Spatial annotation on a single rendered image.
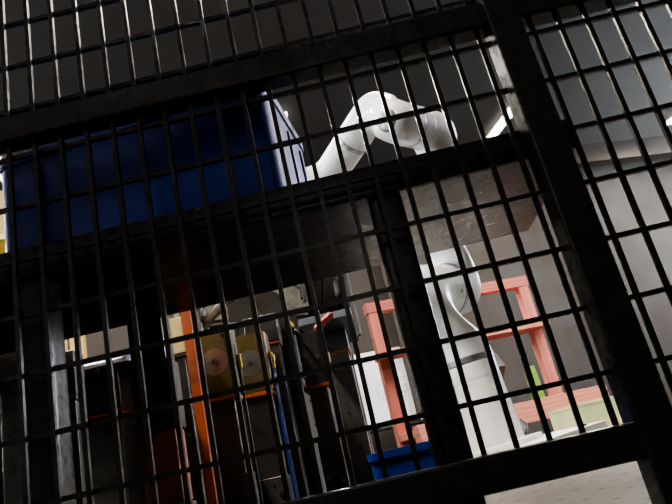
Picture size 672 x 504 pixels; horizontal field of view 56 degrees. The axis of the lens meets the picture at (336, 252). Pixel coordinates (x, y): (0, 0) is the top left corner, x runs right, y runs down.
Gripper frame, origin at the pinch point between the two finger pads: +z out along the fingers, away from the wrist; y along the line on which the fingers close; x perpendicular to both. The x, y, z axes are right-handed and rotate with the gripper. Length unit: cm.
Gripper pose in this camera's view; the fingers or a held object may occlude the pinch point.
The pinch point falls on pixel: (320, 295)
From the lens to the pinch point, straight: 172.0
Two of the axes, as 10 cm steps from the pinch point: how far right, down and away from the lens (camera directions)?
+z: 2.1, 9.2, -3.3
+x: 0.7, -3.5, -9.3
